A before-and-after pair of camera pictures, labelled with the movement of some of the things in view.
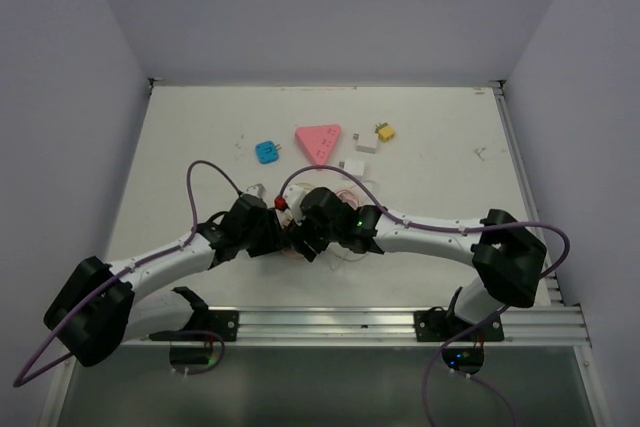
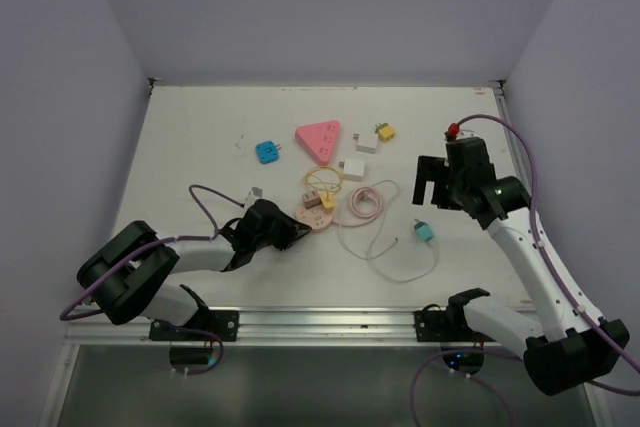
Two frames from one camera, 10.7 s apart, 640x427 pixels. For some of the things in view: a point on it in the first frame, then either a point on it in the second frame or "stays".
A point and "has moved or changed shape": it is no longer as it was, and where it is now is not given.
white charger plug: (354, 167) stays
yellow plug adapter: (385, 131) stays
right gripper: (299, 233) → (430, 168)
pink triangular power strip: (319, 140) stays
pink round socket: (291, 253) has moved or changed shape
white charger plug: (367, 141) stays
